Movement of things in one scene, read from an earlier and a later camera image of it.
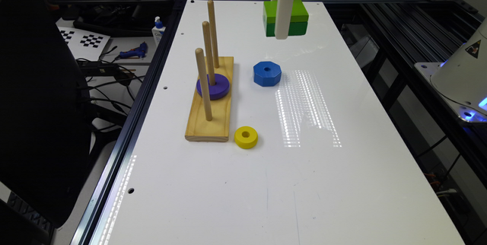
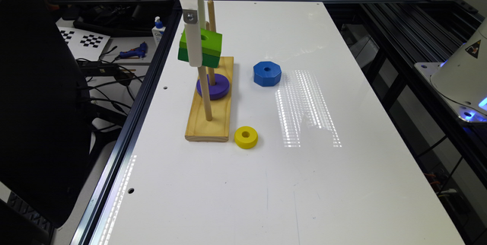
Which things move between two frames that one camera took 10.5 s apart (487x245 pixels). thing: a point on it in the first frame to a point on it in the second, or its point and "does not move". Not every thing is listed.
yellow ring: [246, 137] does not move
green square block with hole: [298, 19] to [211, 48]
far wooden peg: [213, 33] does not move
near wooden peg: [201, 62] does not move
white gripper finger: [285, 1] to [190, 16]
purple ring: [218, 90] does not move
